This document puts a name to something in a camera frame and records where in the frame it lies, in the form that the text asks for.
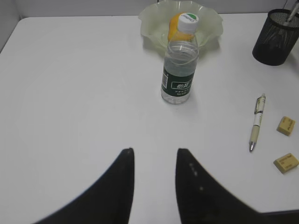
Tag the black mesh pen holder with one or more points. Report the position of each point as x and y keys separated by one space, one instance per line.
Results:
x=276 y=39

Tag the yellow eraser middle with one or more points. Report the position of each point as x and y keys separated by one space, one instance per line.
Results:
x=286 y=126

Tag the yellow eraser front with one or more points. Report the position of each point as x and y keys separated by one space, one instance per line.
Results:
x=286 y=163

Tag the yellow eraser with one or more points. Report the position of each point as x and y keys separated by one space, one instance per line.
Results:
x=286 y=126
x=286 y=163

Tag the grey grip black-clip pen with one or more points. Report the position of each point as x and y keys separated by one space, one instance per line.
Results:
x=291 y=15

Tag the beige grip white pen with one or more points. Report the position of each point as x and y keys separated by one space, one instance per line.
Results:
x=258 y=113

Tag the clear bottle green label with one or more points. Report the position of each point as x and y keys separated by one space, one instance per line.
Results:
x=180 y=62

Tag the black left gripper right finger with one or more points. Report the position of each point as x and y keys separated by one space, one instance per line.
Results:
x=202 y=200

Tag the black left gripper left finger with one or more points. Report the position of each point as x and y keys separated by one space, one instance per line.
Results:
x=107 y=201

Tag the yellow mango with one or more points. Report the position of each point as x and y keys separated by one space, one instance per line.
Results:
x=174 y=34

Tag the frosted green glass plate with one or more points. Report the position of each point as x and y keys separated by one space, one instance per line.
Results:
x=155 y=21

